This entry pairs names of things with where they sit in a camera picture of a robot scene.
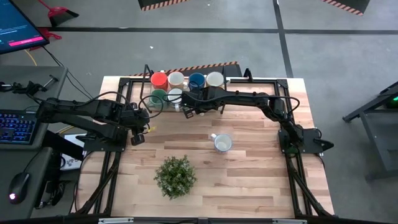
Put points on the potted plant in striped pot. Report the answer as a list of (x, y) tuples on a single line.
[(175, 177)]

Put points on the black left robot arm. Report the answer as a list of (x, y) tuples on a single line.
[(77, 110)]

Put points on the black computer mouse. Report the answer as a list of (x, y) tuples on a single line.
[(18, 186)]

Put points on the silver metal bracket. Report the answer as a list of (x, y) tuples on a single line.
[(289, 221), (115, 221)]

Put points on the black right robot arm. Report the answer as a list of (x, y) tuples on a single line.
[(248, 98)]

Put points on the grey desk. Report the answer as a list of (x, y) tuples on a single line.
[(12, 158)]

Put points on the blue ceramic mug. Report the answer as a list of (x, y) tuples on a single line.
[(196, 80)]

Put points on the orange ceramic mug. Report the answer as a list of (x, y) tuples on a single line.
[(159, 80)]

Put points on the red lattice patterned mug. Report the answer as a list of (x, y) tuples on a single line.
[(222, 143)]

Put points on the white mug blue stripes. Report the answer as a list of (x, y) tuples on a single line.
[(174, 95)]

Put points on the black hazard striped block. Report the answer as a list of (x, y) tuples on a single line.
[(149, 2), (354, 3), (233, 71)]

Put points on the backlit black keyboard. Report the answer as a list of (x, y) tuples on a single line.
[(17, 127)]

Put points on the red broom black bristles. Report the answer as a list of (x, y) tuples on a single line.
[(60, 14)]

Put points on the red dustpan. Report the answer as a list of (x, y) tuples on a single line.
[(46, 32)]

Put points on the black clamp tool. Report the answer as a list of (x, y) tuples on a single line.
[(31, 87)]

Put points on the black metal shelf leg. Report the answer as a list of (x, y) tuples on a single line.
[(149, 74), (223, 74)]

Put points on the black metal stand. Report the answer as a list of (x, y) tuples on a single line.
[(379, 140)]

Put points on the white printed box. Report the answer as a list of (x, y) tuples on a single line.
[(70, 161)]

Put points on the computer monitor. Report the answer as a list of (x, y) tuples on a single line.
[(18, 28)]

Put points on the yellow dot patterned mug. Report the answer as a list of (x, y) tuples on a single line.
[(176, 80)]

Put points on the black aluminium table frame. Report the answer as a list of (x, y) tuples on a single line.
[(124, 81)]

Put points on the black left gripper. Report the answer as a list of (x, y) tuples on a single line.
[(138, 119)]

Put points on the teal green ceramic mug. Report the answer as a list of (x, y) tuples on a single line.
[(159, 99)]

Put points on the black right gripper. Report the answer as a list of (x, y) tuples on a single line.
[(199, 101)]

